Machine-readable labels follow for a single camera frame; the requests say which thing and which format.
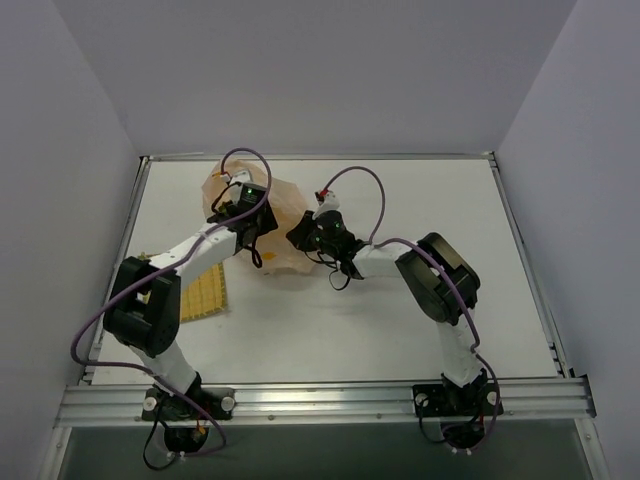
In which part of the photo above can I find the yellow woven placemat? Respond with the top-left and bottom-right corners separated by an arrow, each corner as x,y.
180,263 -> 229,324

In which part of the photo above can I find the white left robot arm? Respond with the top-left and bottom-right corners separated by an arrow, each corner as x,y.
103,181 -> 278,419

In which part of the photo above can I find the translucent banana print plastic bag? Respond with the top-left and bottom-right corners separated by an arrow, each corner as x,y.
201,158 -> 315,275

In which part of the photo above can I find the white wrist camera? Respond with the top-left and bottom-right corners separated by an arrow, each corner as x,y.
312,189 -> 340,220
213,169 -> 253,185

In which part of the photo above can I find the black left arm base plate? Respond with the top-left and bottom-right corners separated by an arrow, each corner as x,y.
140,386 -> 236,422

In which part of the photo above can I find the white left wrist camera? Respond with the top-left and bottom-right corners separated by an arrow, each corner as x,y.
213,169 -> 253,185

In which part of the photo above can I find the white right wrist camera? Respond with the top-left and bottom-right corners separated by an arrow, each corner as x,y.
312,189 -> 340,220

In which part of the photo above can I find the aluminium front frame rail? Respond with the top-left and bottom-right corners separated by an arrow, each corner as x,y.
54,378 -> 596,427

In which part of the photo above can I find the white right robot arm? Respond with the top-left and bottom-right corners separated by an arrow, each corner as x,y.
286,210 -> 488,413

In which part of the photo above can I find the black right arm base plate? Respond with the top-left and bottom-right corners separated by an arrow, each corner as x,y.
412,383 -> 496,418

